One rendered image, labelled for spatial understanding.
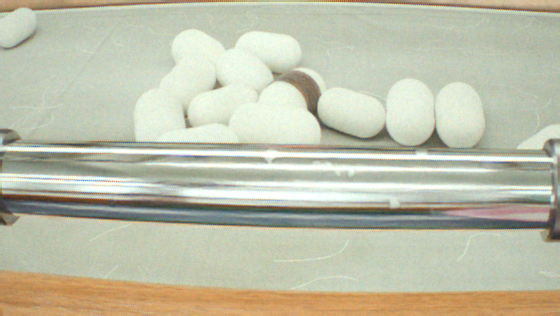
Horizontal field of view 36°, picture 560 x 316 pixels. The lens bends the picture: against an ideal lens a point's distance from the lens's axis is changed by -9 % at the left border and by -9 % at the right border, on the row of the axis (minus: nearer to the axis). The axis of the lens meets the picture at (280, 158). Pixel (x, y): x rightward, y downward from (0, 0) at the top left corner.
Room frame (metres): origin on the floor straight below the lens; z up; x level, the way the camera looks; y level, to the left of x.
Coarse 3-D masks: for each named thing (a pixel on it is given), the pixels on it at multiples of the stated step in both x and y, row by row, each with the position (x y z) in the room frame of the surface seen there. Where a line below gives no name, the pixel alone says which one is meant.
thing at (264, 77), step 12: (240, 48) 0.39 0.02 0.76; (228, 60) 0.38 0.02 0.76; (240, 60) 0.38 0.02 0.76; (252, 60) 0.38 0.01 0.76; (216, 72) 0.39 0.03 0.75; (228, 72) 0.38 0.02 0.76; (240, 72) 0.37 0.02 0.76; (252, 72) 0.37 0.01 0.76; (264, 72) 0.37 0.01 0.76; (228, 84) 0.37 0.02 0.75; (252, 84) 0.37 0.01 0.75; (264, 84) 0.37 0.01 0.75
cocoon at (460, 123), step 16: (448, 96) 0.34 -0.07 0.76; (464, 96) 0.33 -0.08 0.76; (448, 112) 0.33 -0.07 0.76; (464, 112) 0.32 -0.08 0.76; (480, 112) 0.33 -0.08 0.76; (448, 128) 0.32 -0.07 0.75; (464, 128) 0.32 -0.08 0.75; (480, 128) 0.32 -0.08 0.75; (448, 144) 0.32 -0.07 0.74; (464, 144) 0.32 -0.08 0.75
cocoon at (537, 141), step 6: (552, 126) 0.31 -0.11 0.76; (558, 126) 0.30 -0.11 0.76; (540, 132) 0.30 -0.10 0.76; (546, 132) 0.30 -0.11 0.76; (552, 132) 0.30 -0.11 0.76; (558, 132) 0.30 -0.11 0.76; (534, 138) 0.30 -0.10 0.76; (540, 138) 0.29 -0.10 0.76; (546, 138) 0.29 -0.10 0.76; (522, 144) 0.29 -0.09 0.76; (528, 144) 0.29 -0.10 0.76; (534, 144) 0.29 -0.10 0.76; (540, 144) 0.29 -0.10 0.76
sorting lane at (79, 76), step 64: (0, 64) 0.45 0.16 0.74; (64, 64) 0.44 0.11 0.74; (128, 64) 0.43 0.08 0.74; (320, 64) 0.42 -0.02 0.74; (384, 64) 0.42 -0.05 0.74; (448, 64) 0.42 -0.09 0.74; (512, 64) 0.42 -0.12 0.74; (0, 128) 0.37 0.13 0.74; (64, 128) 0.36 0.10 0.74; (128, 128) 0.36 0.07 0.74; (320, 128) 0.35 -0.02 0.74; (384, 128) 0.35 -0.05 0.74; (512, 128) 0.34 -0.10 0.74; (0, 256) 0.26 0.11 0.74; (64, 256) 0.26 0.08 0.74; (128, 256) 0.26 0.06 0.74; (192, 256) 0.26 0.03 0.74; (256, 256) 0.26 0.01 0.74; (320, 256) 0.26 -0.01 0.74; (384, 256) 0.25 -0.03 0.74; (448, 256) 0.25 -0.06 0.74; (512, 256) 0.25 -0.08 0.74
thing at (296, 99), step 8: (312, 72) 0.36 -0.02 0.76; (320, 80) 0.36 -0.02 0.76; (264, 88) 0.35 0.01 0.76; (272, 88) 0.35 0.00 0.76; (280, 88) 0.35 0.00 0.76; (288, 88) 0.35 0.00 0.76; (296, 88) 0.35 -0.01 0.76; (320, 88) 0.36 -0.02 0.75; (264, 96) 0.35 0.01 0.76; (272, 96) 0.34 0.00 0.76; (280, 96) 0.34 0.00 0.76; (288, 96) 0.34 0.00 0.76; (296, 96) 0.35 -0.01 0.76; (272, 104) 0.34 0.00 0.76; (280, 104) 0.34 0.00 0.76; (288, 104) 0.34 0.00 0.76; (296, 104) 0.34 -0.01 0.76; (304, 104) 0.35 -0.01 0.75
